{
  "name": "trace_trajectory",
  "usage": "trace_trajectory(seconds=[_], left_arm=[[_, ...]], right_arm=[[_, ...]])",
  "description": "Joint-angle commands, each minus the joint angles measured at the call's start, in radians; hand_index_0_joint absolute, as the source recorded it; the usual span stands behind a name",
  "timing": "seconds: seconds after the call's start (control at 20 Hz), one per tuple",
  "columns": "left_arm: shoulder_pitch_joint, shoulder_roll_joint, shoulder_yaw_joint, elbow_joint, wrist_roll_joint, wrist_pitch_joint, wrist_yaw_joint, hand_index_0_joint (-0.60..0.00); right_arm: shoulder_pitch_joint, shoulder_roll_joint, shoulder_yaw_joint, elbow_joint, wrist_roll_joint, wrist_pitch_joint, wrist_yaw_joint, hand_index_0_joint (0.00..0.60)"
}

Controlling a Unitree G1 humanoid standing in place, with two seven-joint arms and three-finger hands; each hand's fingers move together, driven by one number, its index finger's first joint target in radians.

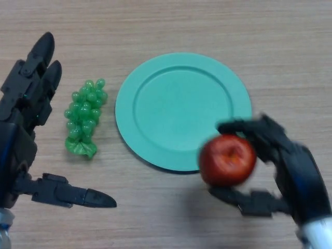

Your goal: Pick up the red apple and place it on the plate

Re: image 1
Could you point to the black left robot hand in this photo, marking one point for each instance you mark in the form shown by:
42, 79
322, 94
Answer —
15, 114

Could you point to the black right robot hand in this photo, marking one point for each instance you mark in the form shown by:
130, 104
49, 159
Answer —
298, 176

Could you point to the red apple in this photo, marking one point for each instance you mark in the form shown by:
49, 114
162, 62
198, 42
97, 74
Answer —
228, 160

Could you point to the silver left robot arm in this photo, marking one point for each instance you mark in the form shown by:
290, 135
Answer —
3, 233

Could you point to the green round plate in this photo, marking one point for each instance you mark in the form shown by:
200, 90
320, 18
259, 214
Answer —
176, 114

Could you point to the green plastic grape bunch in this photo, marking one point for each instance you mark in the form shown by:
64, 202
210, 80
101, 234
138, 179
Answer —
83, 116

